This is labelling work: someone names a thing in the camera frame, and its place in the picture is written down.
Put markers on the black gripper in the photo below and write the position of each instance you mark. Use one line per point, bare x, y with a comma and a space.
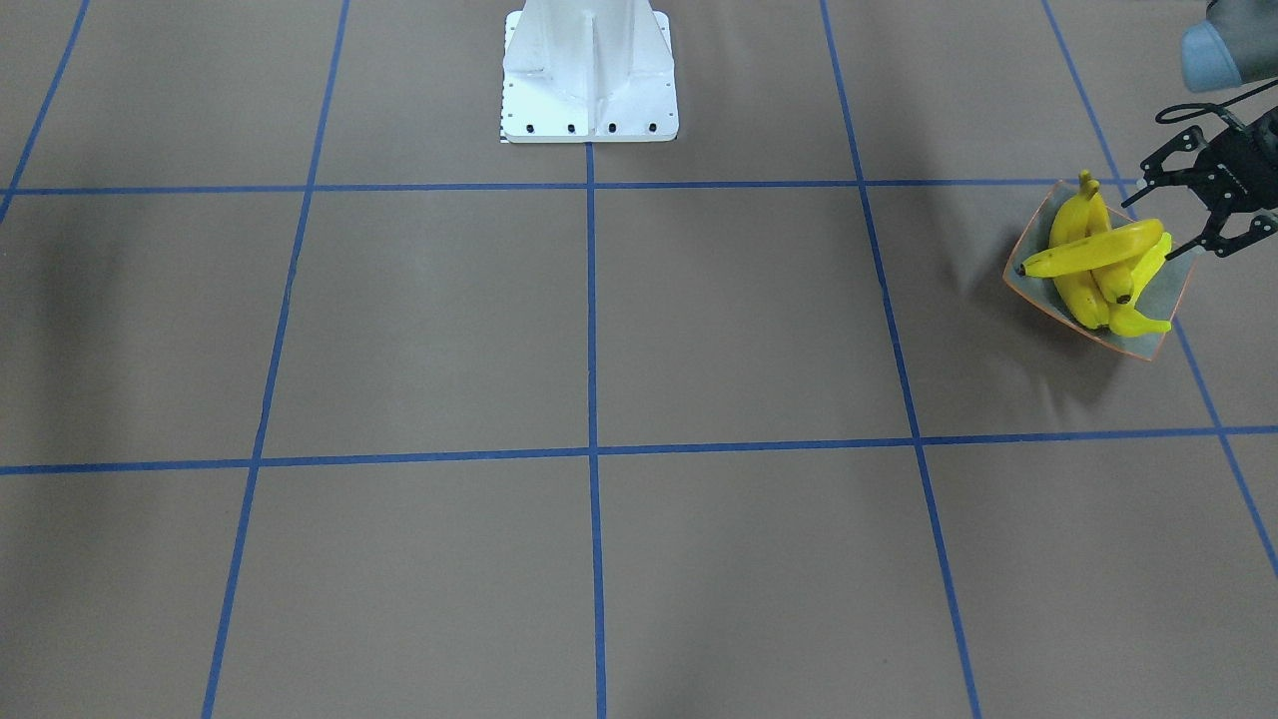
1247, 167

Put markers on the yellow banana with brown marks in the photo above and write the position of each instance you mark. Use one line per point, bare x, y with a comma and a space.
1090, 253

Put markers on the yellow banana with brown tip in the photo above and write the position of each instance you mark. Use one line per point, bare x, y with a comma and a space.
1114, 280

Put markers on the plain yellow banana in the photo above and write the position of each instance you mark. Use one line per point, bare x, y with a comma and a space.
1136, 275

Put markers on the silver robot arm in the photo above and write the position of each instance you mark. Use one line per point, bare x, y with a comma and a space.
1234, 45

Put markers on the brown paper table cover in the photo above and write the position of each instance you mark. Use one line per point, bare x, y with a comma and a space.
321, 402

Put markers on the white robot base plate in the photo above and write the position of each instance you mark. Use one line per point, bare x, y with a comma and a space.
588, 72

